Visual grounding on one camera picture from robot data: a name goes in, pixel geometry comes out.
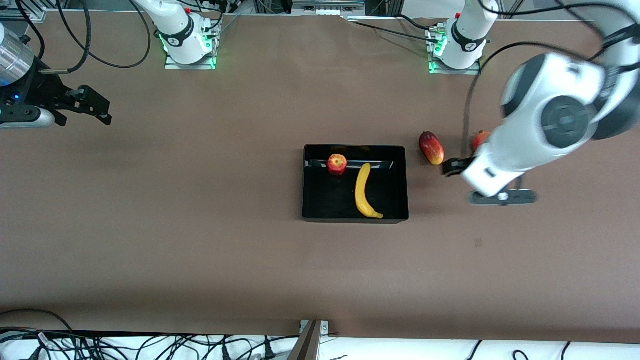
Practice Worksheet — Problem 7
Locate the brown table mat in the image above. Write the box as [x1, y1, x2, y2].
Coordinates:
[0, 10, 640, 346]

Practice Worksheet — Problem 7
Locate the yellow banana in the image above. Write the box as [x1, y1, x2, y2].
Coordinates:
[354, 162, 385, 220]

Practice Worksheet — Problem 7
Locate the thick black cable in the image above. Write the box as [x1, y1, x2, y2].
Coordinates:
[14, 0, 46, 61]

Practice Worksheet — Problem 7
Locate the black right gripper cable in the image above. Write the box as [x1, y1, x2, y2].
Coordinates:
[39, 0, 92, 76]

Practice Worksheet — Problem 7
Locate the dark metal post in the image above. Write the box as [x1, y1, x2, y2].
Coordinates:
[287, 320, 323, 360]

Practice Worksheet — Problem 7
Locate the long black table cable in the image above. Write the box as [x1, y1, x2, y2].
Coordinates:
[348, 21, 441, 43]

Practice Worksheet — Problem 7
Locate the black hanging loop cable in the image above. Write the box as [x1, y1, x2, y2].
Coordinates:
[56, 0, 152, 70]

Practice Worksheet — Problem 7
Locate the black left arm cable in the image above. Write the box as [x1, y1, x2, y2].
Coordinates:
[462, 0, 640, 163]

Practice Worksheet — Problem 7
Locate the red apple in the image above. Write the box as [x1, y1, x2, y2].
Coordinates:
[327, 154, 348, 176]

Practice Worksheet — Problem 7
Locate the aluminium arm base plate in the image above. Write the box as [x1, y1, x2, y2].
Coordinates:
[426, 24, 482, 76]
[165, 20, 218, 71]

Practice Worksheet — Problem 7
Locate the silver metal frame device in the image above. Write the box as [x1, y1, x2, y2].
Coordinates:
[292, 0, 366, 15]

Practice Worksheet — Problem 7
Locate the black looped floor cable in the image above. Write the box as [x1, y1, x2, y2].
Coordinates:
[0, 309, 75, 335]

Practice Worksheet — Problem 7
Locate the red yellow mango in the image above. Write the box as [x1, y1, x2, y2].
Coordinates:
[418, 131, 445, 166]

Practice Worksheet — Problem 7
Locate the black plastic box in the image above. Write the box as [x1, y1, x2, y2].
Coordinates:
[302, 144, 410, 224]

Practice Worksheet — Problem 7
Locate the silver metal bracket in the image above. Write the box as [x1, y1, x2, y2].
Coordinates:
[299, 320, 331, 335]

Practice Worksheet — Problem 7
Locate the short black table cable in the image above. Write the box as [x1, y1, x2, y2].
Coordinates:
[397, 14, 446, 32]

